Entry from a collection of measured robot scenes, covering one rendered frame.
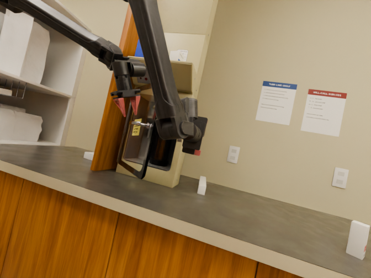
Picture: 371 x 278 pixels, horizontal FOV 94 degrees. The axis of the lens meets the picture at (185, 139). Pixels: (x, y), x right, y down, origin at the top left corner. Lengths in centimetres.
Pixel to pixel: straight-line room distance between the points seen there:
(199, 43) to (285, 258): 90
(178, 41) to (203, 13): 18
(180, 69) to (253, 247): 70
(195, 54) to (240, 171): 78
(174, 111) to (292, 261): 48
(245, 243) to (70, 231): 61
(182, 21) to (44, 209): 105
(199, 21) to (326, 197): 124
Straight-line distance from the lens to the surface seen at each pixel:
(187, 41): 100
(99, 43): 78
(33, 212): 94
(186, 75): 83
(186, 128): 45
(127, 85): 72
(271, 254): 58
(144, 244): 67
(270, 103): 131
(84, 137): 172
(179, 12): 111
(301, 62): 146
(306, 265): 61
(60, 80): 203
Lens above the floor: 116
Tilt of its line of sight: 2 degrees up
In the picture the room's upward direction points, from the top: 12 degrees clockwise
